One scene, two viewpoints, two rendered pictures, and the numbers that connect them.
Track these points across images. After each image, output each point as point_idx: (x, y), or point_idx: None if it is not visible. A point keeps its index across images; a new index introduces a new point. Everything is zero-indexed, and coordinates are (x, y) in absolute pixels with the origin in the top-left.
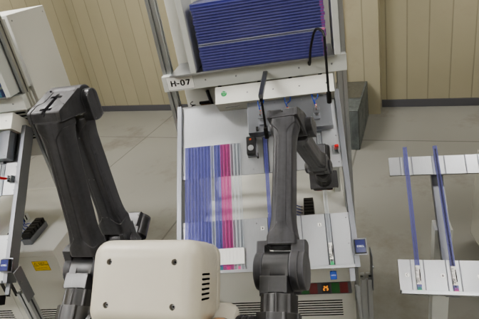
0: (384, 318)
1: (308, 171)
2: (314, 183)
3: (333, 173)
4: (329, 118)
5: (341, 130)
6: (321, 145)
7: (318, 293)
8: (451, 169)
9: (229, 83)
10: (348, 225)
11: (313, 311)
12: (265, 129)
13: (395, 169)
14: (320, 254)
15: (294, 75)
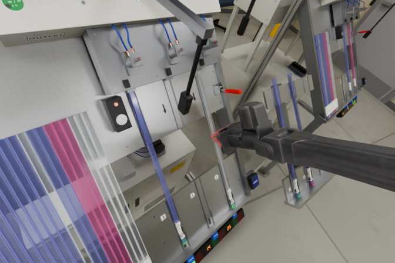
0: (186, 174)
1: (284, 163)
2: (227, 146)
3: (240, 126)
4: (217, 53)
5: (219, 65)
6: (261, 107)
7: (224, 236)
8: (297, 91)
9: None
10: (237, 164)
11: (154, 203)
12: (190, 100)
13: (270, 102)
14: (222, 204)
15: None
